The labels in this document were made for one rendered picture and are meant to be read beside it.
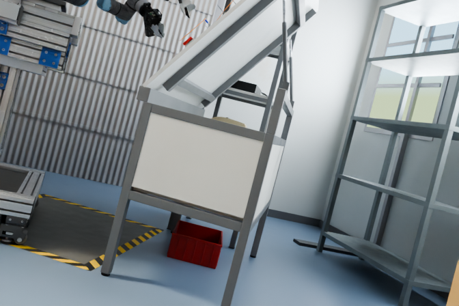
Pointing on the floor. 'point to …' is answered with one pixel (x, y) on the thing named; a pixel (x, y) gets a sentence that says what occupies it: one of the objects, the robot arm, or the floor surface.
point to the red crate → (195, 244)
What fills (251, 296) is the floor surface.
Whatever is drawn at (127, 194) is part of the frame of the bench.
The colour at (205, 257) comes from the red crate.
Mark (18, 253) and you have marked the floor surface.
